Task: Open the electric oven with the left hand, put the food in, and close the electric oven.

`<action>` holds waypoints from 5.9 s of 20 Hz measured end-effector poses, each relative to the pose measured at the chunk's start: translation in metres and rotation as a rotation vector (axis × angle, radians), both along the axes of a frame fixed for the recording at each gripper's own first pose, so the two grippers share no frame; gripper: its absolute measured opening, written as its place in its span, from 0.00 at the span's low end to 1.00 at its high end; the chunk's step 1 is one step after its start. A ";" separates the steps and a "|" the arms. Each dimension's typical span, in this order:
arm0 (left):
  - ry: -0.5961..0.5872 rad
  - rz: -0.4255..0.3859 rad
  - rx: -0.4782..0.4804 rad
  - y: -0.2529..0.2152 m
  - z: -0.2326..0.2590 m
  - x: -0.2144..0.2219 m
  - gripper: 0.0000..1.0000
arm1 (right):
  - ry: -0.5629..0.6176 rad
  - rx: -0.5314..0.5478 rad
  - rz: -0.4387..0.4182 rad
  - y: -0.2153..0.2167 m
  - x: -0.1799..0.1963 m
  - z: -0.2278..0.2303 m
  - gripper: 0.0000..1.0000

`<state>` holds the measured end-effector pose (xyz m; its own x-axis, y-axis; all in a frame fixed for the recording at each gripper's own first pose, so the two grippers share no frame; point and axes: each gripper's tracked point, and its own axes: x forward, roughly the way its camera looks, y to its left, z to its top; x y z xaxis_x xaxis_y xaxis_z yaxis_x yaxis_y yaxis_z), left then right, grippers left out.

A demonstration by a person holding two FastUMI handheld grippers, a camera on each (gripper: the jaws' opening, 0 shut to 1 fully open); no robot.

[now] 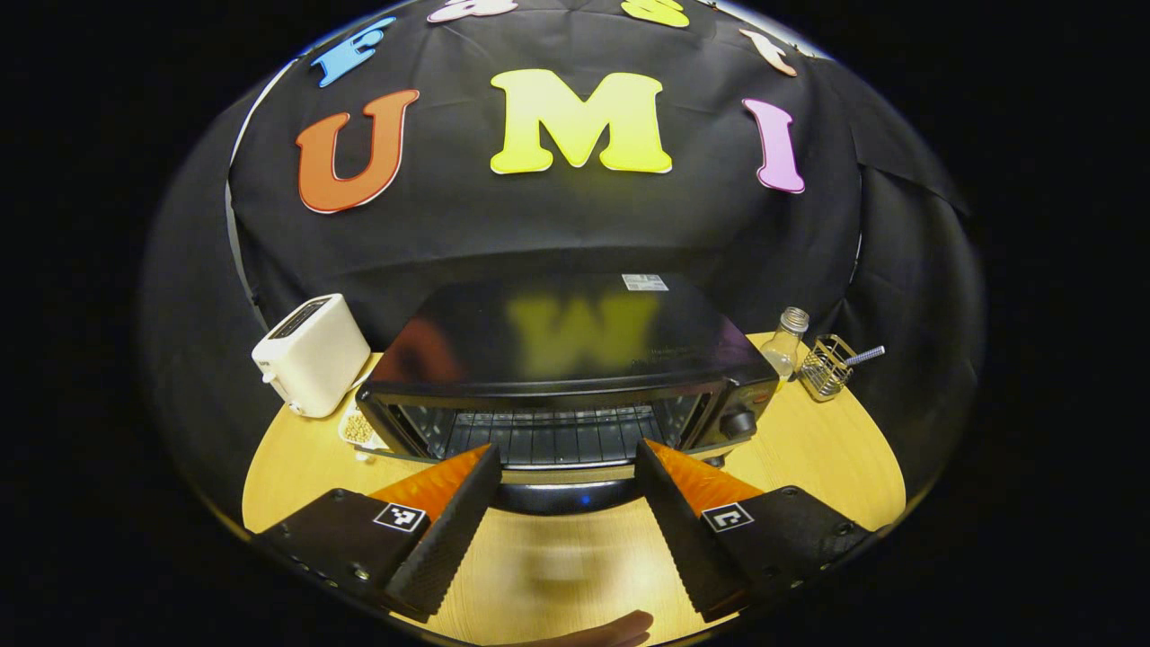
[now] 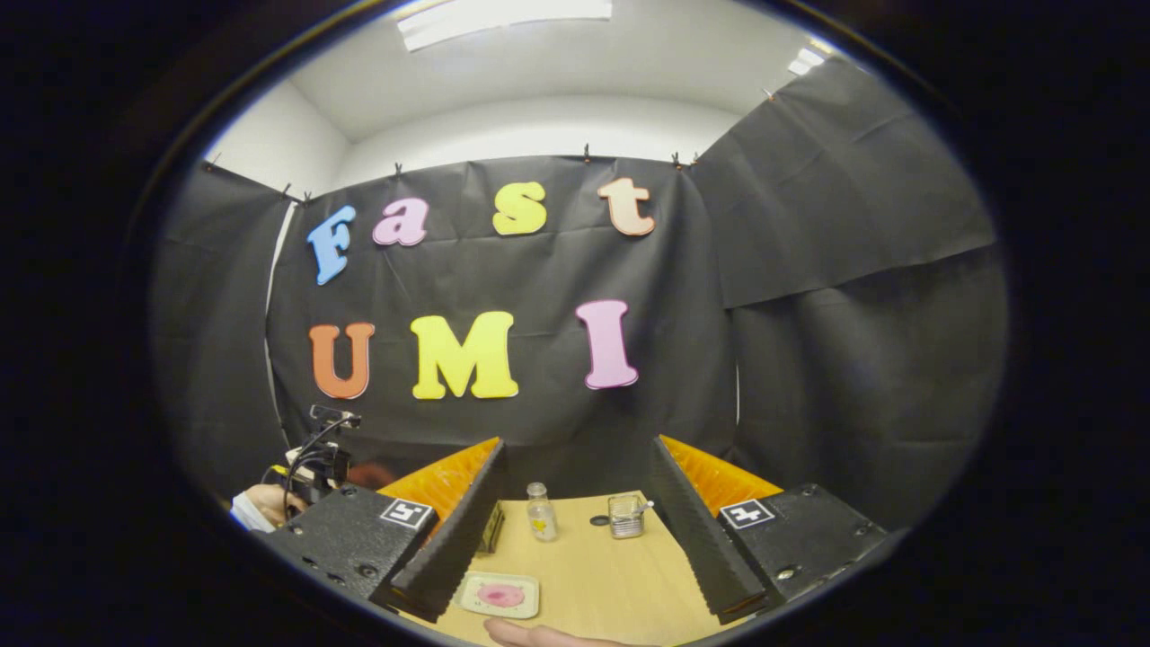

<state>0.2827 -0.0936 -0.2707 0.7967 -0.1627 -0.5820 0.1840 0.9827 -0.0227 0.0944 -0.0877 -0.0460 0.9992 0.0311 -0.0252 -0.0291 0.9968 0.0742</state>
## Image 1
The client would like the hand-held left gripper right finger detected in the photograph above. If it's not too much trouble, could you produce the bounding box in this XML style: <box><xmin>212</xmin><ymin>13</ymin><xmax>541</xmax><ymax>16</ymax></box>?
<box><xmin>633</xmin><ymin>438</ymin><xmax>877</xmax><ymax>623</ymax></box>

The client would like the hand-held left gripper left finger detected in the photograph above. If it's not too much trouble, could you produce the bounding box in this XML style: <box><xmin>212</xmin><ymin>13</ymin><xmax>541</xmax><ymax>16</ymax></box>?
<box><xmin>254</xmin><ymin>442</ymin><xmax>502</xmax><ymax>623</ymax></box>

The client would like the white dish of beans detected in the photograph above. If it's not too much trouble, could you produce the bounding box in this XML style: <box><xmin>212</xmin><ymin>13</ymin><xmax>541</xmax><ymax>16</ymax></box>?
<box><xmin>337</xmin><ymin>404</ymin><xmax>392</xmax><ymax>459</ymax></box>

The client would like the black electric oven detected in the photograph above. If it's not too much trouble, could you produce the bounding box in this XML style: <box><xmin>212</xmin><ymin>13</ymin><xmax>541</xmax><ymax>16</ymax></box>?
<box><xmin>355</xmin><ymin>272</ymin><xmax>781</xmax><ymax>518</ymax></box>

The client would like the clear glass bottle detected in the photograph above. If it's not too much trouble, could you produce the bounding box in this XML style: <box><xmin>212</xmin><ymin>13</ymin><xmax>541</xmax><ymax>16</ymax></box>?
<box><xmin>759</xmin><ymin>306</ymin><xmax>810</xmax><ymax>380</ymax></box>

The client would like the white toaster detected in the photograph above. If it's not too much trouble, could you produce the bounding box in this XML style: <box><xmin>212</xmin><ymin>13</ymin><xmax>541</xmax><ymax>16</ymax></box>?
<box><xmin>252</xmin><ymin>293</ymin><xmax>372</xmax><ymax>419</ymax></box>

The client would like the black backdrop cloth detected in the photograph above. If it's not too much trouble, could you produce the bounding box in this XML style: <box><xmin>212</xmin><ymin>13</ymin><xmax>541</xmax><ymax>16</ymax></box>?
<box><xmin>139</xmin><ymin>0</ymin><xmax>985</xmax><ymax>504</ymax></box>

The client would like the wire utensil holder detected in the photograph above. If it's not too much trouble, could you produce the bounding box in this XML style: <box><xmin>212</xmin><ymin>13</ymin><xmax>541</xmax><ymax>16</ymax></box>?
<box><xmin>797</xmin><ymin>334</ymin><xmax>856</xmax><ymax>402</ymax></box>

